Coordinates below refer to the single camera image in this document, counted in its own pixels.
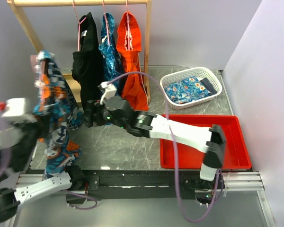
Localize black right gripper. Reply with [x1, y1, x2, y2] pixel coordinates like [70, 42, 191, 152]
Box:
[79, 99, 128, 130]

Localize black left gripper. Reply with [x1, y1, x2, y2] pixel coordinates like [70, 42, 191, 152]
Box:
[12, 109, 55, 167]

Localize multicolour patterned shorts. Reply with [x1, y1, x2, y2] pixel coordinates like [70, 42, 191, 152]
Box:
[34, 50, 83, 180]

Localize pink wire hanger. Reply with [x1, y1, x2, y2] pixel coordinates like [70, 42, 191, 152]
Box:
[30, 55, 41, 74]

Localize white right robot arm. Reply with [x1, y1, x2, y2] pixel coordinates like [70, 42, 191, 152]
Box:
[82, 96, 227, 189]

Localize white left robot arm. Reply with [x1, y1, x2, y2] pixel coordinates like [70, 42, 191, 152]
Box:
[0, 114, 86, 223]

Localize blue patterned hanging shorts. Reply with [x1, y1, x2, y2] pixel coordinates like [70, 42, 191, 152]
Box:
[98, 13, 124, 81]

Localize black hanging shorts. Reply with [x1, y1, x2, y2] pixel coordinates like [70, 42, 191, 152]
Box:
[72, 12, 104, 108]

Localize orange hanging shorts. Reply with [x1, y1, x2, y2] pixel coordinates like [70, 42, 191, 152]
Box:
[116, 12, 148, 111]

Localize pink hanger under orange shorts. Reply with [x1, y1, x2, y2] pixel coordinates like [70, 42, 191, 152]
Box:
[125, 0, 133, 51]

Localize pink hanger under black shorts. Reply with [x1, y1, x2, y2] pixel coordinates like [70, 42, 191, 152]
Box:
[72, 0, 86, 52]

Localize pink hanger under blue shorts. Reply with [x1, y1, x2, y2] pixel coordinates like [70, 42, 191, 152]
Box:
[102, 0, 110, 46]

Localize red plastic tray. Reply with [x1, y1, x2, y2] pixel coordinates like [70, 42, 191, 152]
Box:
[169, 114, 252, 170]

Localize blue floral folded cloth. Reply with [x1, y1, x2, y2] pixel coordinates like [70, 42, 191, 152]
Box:
[163, 76, 216, 105]

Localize white plastic basket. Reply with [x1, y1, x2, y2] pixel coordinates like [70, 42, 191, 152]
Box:
[160, 67, 222, 110]

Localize dark navy folded cloth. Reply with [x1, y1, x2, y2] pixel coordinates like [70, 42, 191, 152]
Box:
[200, 78, 217, 95]

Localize wooden clothes rack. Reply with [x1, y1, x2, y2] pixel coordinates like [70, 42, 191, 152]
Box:
[6, 0, 152, 105]

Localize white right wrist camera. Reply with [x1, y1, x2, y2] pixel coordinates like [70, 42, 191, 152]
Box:
[98, 81, 117, 105]

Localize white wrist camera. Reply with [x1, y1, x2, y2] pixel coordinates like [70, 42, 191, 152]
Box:
[0, 98, 32, 121]
[98, 81, 117, 105]

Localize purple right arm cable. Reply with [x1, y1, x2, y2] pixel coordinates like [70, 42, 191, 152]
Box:
[107, 71, 224, 223]

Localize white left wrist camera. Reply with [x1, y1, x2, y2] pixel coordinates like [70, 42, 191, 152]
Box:
[0, 98, 32, 121]

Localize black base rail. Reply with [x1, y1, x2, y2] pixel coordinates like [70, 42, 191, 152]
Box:
[69, 170, 225, 201]

